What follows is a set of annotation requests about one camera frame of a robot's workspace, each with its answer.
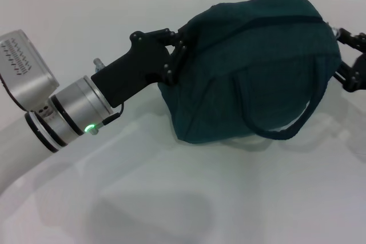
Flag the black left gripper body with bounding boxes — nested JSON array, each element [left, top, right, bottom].
[[90, 30, 172, 108]]

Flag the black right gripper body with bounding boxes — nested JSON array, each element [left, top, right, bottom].
[[341, 54, 366, 93]]

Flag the dark teal fabric bag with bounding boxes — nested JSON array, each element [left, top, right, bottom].
[[158, 0, 343, 145]]

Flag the silver port plug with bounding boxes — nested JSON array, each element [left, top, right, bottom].
[[93, 57, 106, 72]]

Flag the black left wrist connector cable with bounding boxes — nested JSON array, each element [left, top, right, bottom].
[[88, 103, 125, 135]]

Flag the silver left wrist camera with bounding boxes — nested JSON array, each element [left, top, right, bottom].
[[0, 29, 60, 112]]

